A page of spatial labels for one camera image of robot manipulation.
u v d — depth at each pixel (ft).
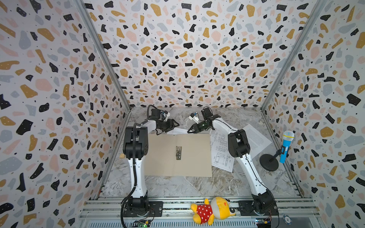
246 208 2.45
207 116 3.04
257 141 3.35
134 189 2.04
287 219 2.35
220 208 2.21
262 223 2.35
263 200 2.13
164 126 3.10
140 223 2.30
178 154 3.10
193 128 3.32
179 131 3.46
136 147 1.77
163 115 3.18
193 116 3.29
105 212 2.40
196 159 3.04
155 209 2.42
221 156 3.09
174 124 3.20
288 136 2.39
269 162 2.94
